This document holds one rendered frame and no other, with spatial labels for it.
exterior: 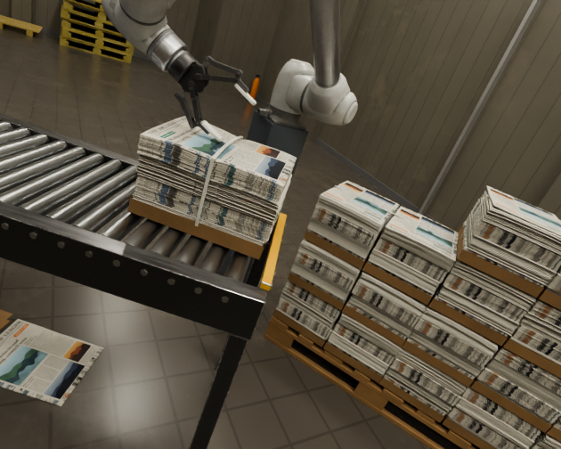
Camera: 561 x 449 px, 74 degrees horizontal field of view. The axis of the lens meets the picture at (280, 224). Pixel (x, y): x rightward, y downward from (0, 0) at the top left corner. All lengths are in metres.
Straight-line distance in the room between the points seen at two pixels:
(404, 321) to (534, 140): 3.01
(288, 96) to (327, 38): 0.37
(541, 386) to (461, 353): 0.28
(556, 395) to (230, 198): 1.39
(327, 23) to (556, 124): 3.20
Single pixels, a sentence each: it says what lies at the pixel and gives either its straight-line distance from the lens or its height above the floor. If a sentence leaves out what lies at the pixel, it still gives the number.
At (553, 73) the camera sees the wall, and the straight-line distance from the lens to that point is 4.48.
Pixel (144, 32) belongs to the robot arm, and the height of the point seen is 1.24.
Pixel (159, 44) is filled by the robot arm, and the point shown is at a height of 1.23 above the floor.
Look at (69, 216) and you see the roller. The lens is 1.06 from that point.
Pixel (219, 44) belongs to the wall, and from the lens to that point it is 8.39.
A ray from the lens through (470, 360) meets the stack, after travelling 1.72.
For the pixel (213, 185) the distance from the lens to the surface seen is 0.95.
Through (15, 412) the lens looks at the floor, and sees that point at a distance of 1.64.
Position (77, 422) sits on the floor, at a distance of 1.60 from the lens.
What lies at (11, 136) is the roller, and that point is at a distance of 1.50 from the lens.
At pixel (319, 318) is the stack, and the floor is 0.28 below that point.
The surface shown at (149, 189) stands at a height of 0.89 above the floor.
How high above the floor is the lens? 1.33
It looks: 25 degrees down
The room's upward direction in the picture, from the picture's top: 20 degrees clockwise
